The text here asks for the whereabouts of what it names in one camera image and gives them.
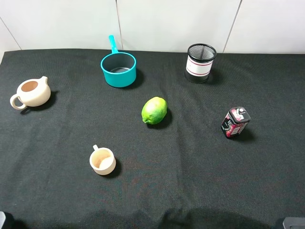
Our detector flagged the cream ceramic teapot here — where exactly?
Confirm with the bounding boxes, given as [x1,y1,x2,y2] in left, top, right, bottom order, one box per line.
[10,76,51,110]

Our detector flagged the green lime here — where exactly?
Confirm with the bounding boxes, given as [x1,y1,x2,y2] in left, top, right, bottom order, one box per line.
[141,97,167,125]

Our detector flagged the teal saucepan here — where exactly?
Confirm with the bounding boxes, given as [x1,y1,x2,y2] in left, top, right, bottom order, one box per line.
[100,35,137,88]

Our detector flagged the black table cloth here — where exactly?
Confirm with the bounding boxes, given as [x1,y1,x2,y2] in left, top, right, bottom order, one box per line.
[0,49,305,229]

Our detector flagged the cream ceramic cup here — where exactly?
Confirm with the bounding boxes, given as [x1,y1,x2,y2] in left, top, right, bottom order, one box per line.
[89,145,116,176]

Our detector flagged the black mesh pen holder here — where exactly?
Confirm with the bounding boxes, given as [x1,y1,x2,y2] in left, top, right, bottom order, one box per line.
[184,43,217,83]

